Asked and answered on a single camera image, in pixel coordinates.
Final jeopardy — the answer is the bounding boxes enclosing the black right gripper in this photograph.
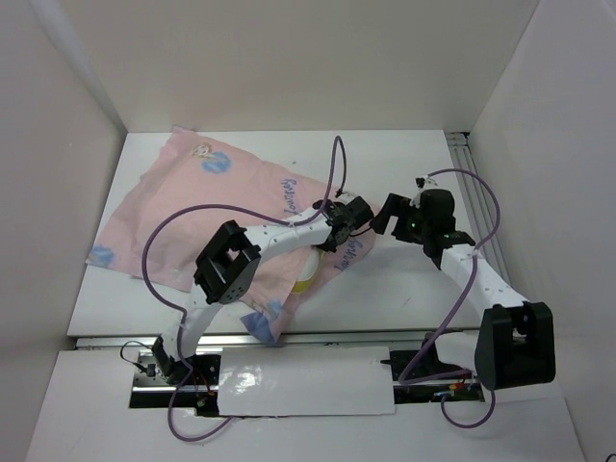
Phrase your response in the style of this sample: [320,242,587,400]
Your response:
[369,192,431,244]

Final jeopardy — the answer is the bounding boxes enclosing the white pillow yellow trim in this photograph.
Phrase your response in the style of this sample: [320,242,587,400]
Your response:
[292,249,322,295]

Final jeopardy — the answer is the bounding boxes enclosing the pink printed pillowcase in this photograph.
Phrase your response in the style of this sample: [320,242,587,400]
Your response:
[87,129,375,345]

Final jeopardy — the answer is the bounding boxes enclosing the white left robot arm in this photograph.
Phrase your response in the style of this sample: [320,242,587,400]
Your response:
[141,193,411,385]

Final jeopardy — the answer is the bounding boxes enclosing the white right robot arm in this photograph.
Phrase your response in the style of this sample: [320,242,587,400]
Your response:
[381,189,555,391]

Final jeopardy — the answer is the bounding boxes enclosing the white cover sheet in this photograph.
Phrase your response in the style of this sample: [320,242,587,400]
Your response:
[218,346,396,417]

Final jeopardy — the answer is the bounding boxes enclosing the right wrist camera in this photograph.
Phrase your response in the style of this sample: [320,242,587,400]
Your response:
[412,174,438,208]

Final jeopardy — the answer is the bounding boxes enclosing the aluminium side rail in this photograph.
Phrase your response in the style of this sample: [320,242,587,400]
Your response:
[445,132,510,283]

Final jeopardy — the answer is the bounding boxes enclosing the aluminium front rail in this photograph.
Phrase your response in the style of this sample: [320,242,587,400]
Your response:
[74,329,482,348]

